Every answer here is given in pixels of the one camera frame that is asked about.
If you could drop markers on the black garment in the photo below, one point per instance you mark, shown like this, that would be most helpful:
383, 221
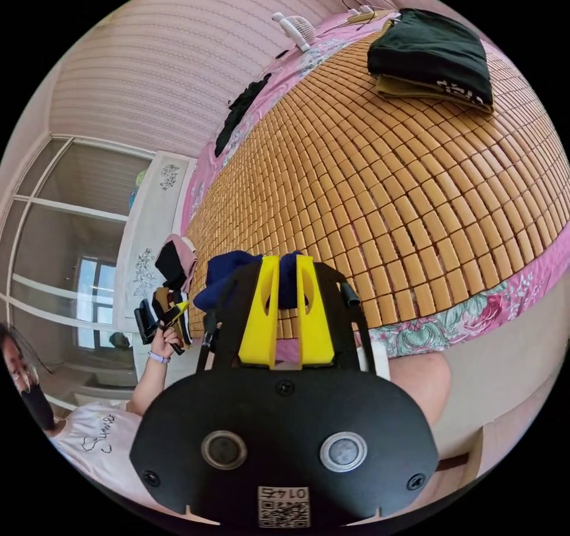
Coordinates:
236, 113

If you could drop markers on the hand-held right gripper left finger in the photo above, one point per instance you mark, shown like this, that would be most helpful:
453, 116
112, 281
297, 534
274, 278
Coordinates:
258, 335

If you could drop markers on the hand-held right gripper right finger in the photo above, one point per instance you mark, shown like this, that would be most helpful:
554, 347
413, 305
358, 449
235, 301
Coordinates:
317, 344

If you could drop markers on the white fan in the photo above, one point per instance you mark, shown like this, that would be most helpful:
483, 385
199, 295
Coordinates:
297, 26

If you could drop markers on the pile of clothes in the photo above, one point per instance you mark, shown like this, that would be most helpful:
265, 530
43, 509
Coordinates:
427, 55
176, 255

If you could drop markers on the dark blue short sleeve shirt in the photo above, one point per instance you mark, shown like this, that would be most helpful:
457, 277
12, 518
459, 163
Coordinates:
222, 273

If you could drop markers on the person's left forearm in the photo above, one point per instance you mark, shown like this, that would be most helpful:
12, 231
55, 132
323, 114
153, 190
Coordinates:
144, 389

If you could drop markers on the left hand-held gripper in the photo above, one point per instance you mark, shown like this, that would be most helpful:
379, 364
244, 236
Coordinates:
168, 318

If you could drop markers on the window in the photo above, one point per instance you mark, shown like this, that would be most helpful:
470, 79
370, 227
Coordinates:
53, 242

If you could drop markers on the white cupboard with flower print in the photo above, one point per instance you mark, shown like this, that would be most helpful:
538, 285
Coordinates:
147, 220

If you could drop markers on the bed with woven mat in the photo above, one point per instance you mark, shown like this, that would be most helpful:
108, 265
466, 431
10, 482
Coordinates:
401, 197

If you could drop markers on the person's body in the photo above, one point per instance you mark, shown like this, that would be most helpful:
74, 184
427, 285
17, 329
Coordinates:
98, 447

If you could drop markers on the person's left hand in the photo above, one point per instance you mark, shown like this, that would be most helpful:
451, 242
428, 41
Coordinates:
164, 344

